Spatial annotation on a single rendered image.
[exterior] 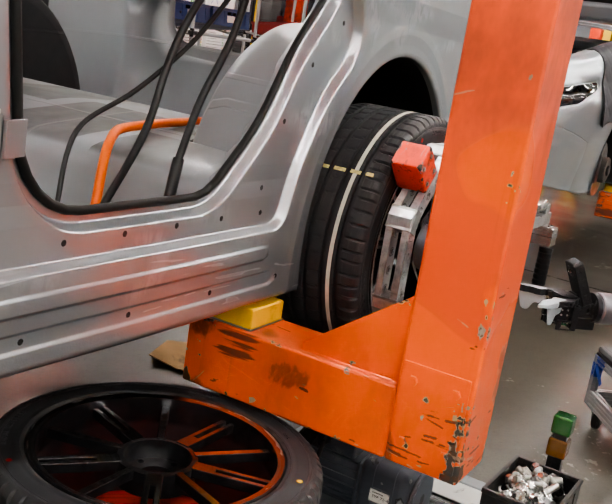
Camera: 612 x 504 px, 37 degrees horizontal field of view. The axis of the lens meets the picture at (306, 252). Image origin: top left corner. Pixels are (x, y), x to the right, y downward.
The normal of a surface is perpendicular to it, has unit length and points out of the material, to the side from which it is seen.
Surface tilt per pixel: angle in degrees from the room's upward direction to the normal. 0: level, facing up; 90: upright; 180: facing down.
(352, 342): 90
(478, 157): 90
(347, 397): 90
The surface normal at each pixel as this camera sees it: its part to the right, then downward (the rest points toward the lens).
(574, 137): 0.36, 0.29
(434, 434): -0.50, 0.12
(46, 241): 0.84, 0.27
